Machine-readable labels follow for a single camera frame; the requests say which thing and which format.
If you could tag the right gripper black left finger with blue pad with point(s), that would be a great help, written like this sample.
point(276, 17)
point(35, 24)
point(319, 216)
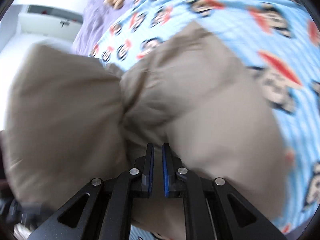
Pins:
point(102, 208)

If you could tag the beige puffer jacket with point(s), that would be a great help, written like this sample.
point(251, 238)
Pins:
point(69, 120)

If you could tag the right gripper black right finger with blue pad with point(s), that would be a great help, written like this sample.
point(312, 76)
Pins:
point(213, 209)

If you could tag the blue striped monkey blanket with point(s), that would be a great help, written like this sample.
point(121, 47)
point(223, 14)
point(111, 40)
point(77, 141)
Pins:
point(275, 39)

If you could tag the purple bed cover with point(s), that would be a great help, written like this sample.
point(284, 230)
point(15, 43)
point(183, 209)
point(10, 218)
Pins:
point(97, 18)

